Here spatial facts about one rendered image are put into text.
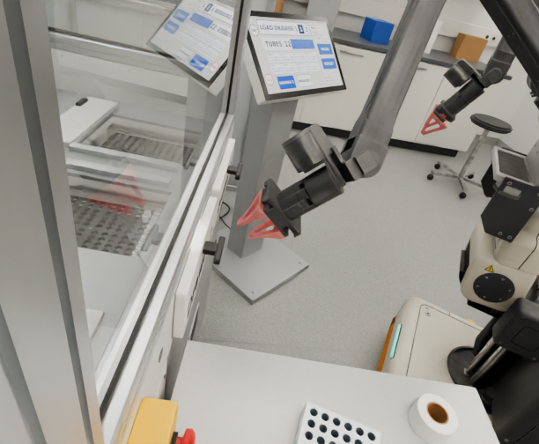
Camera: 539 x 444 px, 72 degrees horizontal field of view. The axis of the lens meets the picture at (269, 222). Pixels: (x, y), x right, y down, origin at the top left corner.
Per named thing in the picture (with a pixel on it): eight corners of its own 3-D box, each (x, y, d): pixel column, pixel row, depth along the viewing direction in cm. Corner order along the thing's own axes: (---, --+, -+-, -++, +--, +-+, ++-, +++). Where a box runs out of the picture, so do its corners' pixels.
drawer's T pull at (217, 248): (225, 240, 73) (225, 235, 72) (218, 266, 67) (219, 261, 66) (207, 237, 73) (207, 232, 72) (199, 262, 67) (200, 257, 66)
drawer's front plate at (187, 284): (211, 235, 86) (217, 196, 80) (181, 340, 62) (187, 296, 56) (204, 234, 86) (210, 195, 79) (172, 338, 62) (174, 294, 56)
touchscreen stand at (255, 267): (307, 268, 209) (372, 86, 150) (251, 305, 179) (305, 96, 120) (247, 221, 232) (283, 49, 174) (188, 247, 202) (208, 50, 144)
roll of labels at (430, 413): (449, 419, 67) (461, 409, 65) (443, 454, 62) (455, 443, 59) (412, 396, 69) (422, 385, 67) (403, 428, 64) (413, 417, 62)
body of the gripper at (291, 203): (262, 181, 68) (295, 161, 65) (292, 219, 73) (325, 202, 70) (259, 201, 63) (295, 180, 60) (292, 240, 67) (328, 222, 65)
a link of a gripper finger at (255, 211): (232, 205, 72) (271, 182, 68) (254, 230, 75) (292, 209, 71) (226, 226, 66) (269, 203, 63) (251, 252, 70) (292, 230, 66)
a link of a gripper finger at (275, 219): (234, 208, 72) (274, 185, 69) (256, 233, 75) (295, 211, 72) (230, 230, 67) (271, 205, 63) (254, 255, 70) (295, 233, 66)
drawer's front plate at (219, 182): (230, 172, 112) (235, 138, 105) (213, 229, 88) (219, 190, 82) (225, 171, 111) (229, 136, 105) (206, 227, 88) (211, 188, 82)
